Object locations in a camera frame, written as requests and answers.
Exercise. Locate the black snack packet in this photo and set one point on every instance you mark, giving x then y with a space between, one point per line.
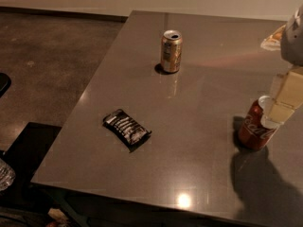
129 131

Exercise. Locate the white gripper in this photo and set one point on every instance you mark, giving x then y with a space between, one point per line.
293 43

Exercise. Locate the orange soda can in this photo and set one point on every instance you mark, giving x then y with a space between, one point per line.
171 51

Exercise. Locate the clear plastic container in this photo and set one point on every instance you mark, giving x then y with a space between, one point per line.
7 175

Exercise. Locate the snack bag at table edge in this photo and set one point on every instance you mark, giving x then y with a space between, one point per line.
272 42

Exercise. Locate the red coke can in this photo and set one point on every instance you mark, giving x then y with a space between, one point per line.
257 129

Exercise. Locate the black object on floor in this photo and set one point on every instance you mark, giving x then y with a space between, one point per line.
5 83

